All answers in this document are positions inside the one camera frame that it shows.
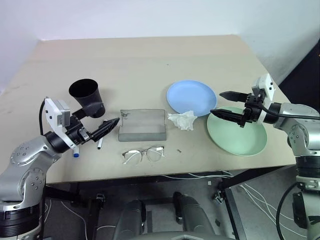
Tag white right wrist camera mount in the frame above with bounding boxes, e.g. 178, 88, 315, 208
251, 73, 275, 124

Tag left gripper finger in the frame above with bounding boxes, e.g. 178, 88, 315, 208
89, 117, 121, 143
72, 101, 105, 119

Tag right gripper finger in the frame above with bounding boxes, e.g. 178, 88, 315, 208
209, 108, 245, 127
218, 90, 249, 103

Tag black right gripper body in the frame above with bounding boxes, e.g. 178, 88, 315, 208
238, 90, 266, 128

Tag metal table clamp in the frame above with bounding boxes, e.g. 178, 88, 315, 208
212, 189, 225, 205

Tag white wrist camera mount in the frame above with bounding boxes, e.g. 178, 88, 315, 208
43, 97, 76, 149
251, 73, 275, 124

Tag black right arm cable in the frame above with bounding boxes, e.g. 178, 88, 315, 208
259, 104, 320, 119

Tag blue plate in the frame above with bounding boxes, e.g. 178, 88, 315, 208
166, 79, 218, 118

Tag black metal table frame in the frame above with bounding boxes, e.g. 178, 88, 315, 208
44, 164, 298, 240

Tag green plate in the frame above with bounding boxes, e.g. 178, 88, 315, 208
206, 105, 268, 157

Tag black looping torso cable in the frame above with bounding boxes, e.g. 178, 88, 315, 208
275, 181, 300, 240

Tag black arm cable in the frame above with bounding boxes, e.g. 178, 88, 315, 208
38, 96, 51, 138
259, 104, 320, 119

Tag clear frame eyeglasses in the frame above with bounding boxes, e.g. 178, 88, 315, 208
121, 145, 166, 166

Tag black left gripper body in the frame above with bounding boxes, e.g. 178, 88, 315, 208
65, 113, 95, 147

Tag black pen holder cup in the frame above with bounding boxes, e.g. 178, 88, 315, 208
68, 78, 106, 119

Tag white tissue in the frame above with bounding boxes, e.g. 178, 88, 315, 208
167, 109, 198, 132

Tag white floor cable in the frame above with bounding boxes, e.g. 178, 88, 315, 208
44, 197, 117, 232
238, 183, 282, 227
159, 170, 237, 180

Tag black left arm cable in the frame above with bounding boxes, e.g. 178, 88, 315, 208
38, 96, 51, 138

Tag grey open glasses case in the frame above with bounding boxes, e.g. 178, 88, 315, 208
117, 108, 168, 143

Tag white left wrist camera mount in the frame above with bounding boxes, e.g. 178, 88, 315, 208
43, 97, 76, 149

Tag dark grey rounded shape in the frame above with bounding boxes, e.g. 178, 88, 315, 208
173, 191, 214, 240
115, 199, 148, 240

